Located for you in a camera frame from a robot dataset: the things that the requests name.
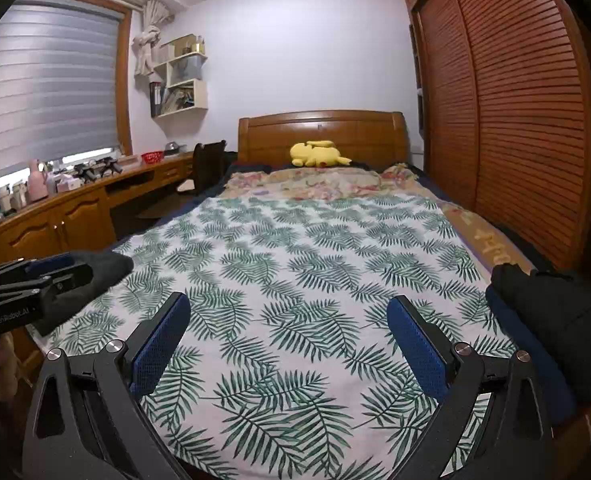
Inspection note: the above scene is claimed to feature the black desk gadget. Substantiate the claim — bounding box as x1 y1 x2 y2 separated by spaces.
73 159 124 184

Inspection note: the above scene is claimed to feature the folded navy garment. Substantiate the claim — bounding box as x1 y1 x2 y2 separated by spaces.
485 285 579 424

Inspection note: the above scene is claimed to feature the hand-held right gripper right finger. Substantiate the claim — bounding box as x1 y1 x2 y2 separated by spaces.
386 295 556 480

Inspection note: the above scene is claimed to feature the dark chair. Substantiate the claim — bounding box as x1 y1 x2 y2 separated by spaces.
176 140 227 196

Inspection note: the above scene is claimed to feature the tied beige curtain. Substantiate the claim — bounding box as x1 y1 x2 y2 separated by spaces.
132 0 176 79

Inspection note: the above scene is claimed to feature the black jacket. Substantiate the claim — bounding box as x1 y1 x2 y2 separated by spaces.
25 250 135 337

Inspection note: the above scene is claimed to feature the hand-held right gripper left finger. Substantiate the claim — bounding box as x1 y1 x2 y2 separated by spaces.
21 291 192 480

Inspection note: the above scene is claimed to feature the wooden bed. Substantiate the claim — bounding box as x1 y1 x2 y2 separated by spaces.
5 111 591 480

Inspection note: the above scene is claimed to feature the wooden louvred wardrobe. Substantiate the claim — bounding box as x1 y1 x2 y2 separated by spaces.
402 0 591 272

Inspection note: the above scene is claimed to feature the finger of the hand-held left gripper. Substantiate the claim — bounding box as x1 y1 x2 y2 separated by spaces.
0 254 76 286
0 262 95 306

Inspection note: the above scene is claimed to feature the floral quilt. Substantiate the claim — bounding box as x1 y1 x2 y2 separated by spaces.
222 166 422 202

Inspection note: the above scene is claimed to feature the white wall shelf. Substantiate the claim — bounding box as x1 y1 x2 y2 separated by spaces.
149 34 210 119

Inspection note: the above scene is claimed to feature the row of books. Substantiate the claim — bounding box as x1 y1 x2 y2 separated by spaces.
150 82 196 117

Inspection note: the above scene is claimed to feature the grey window blind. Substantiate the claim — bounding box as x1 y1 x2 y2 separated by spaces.
0 2 126 174

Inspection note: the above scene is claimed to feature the leaf print blanket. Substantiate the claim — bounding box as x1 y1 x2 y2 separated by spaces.
28 195 522 480

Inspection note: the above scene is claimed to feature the brown patterned blanket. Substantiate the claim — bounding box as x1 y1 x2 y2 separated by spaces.
440 200 532 269

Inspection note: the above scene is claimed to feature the wooden window frame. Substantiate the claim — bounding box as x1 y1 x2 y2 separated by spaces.
0 0 135 184

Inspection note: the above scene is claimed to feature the folded black garment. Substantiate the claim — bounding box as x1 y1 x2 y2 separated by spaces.
490 262 591 404

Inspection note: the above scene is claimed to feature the wooden desk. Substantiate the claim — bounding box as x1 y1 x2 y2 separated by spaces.
0 152 197 267

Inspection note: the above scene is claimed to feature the pink bottle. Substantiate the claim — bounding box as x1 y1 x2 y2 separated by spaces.
28 158 49 199

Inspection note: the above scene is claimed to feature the yellow plush toy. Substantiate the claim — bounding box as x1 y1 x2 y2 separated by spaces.
289 140 353 169

